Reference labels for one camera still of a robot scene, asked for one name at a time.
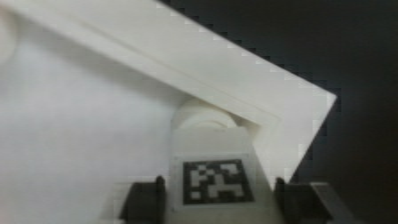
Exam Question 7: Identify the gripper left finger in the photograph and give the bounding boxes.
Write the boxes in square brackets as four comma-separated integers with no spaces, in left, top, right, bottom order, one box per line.
[119,176,167,224]

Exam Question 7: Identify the white square tabletop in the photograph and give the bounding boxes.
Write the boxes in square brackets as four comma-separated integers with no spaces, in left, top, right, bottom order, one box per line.
[0,0,335,224]

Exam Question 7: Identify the white leg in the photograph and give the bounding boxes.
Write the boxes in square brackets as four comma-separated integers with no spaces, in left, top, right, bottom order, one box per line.
[167,99,284,224]

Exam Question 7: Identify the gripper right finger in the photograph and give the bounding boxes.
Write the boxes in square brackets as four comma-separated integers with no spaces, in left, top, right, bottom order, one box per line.
[273,178,358,224]

